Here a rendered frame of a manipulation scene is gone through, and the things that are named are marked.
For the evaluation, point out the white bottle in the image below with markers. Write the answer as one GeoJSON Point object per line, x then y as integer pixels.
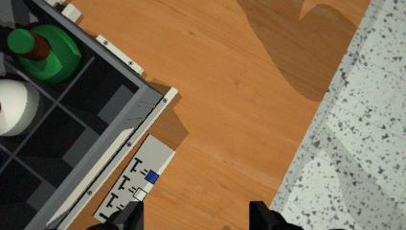
{"type": "Point", "coordinates": [21, 107]}

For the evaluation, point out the dark grey plastic crate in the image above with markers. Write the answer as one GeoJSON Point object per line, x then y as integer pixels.
{"type": "Point", "coordinates": [98, 95]}

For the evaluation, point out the white paper pick list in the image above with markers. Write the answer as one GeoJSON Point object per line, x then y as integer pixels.
{"type": "Point", "coordinates": [138, 178]}

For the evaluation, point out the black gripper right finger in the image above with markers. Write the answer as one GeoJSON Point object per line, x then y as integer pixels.
{"type": "Point", "coordinates": [261, 218]}

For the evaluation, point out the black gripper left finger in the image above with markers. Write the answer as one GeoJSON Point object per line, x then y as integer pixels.
{"type": "Point", "coordinates": [130, 218]}

